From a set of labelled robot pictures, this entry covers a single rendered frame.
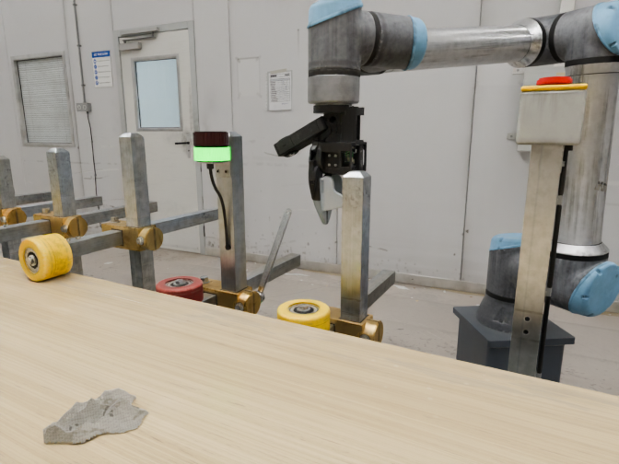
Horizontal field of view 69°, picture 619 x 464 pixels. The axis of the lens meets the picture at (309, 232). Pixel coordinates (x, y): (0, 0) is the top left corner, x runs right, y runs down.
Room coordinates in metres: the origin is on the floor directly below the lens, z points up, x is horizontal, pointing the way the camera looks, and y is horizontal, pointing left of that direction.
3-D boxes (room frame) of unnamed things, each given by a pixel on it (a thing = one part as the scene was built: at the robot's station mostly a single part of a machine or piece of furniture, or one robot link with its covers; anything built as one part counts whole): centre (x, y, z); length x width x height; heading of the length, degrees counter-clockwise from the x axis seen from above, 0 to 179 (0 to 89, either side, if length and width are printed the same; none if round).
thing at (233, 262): (0.82, 0.15, 0.93); 0.04 x 0.04 x 0.48; 62
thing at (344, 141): (0.81, -0.05, 1.15); 0.09 x 0.08 x 0.12; 62
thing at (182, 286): (0.75, 0.23, 0.85); 0.08 x 0.08 x 0.11
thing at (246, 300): (0.83, 0.17, 0.85); 0.14 x 0.06 x 0.05; 62
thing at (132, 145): (0.94, 0.37, 0.93); 0.04 x 0.04 x 0.48; 62
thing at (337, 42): (0.81, -0.05, 1.32); 0.10 x 0.09 x 0.12; 116
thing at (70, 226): (1.07, 0.61, 0.95); 0.14 x 0.06 x 0.05; 62
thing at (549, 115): (0.58, -0.30, 1.18); 0.07 x 0.07 x 0.08; 62
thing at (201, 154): (0.78, 0.17, 1.13); 0.06 x 0.06 x 0.02
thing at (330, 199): (0.80, -0.04, 1.05); 0.06 x 0.03 x 0.09; 62
